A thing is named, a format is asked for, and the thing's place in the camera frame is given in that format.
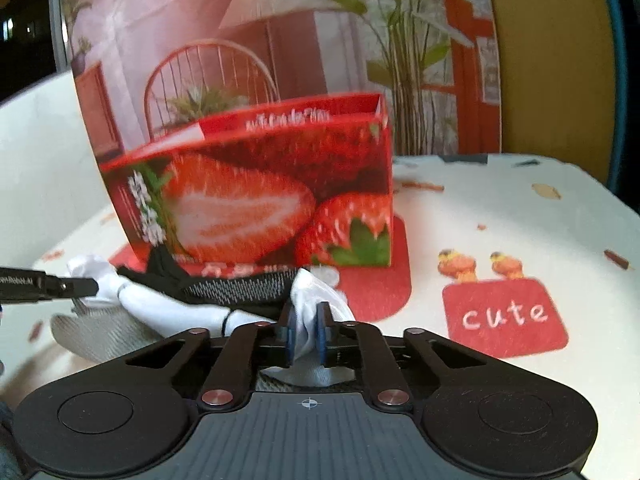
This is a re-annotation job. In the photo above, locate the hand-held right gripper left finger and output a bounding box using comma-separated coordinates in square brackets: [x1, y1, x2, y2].
[122, 302, 297, 411]

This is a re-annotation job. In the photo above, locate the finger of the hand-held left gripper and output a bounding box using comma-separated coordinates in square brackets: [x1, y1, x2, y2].
[36, 273, 100, 303]

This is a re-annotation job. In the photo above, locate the red strawberry cardboard box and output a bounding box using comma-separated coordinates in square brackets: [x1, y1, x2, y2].
[99, 92, 397, 269]

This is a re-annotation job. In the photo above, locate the printed tablecloth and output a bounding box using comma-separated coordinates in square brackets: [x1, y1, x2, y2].
[0, 152, 640, 480]

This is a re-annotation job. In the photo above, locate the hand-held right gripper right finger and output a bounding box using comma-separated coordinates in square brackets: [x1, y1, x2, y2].
[315, 301, 491, 411]

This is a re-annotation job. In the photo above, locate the blue pole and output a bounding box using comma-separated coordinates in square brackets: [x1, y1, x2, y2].
[594, 0, 632, 187]

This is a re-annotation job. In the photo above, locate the grey metal window frame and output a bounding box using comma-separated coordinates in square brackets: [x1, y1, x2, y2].
[47, 0, 77, 75]

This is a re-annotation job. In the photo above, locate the wall poster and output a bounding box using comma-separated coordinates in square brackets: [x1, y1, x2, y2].
[59, 0, 504, 161]

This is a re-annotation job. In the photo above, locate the black patterned cloth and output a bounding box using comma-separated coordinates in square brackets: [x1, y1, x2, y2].
[180, 267, 299, 312]

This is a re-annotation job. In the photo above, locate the white cloth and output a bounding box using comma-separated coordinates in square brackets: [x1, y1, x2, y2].
[65, 254, 357, 388]

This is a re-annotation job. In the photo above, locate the grey mesh cloth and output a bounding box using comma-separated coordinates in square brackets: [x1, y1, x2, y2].
[49, 306, 167, 367]

